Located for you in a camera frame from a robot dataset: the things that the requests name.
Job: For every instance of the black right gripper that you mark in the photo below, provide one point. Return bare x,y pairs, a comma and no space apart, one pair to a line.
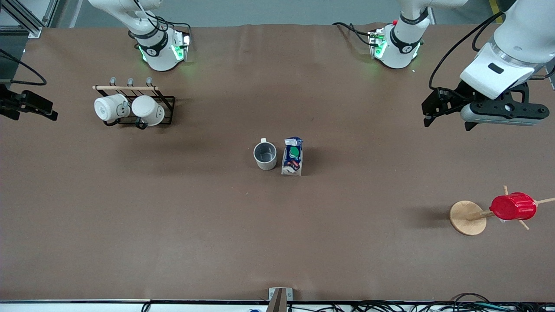
9,103

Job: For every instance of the white hanging mug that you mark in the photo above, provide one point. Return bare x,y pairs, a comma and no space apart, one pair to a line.
148,109
108,108

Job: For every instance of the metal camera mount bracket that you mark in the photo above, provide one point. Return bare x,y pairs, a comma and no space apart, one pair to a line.
279,297

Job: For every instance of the red plastic cup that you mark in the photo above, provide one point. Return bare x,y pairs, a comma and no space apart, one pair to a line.
514,206

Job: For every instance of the wooden mug tree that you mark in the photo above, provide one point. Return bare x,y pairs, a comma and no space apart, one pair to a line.
466,219

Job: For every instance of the blue white milk carton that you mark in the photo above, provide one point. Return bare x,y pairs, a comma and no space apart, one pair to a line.
292,162

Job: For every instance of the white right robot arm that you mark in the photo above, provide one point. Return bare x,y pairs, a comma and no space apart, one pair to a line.
158,52

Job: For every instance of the grey mug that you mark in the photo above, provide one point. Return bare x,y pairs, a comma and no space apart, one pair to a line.
265,162

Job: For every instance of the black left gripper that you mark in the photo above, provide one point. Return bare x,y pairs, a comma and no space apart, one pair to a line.
460,94

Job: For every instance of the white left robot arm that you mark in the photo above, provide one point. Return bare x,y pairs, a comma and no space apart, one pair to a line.
516,47

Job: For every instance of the aluminium frame profile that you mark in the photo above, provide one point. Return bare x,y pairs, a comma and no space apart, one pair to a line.
30,24

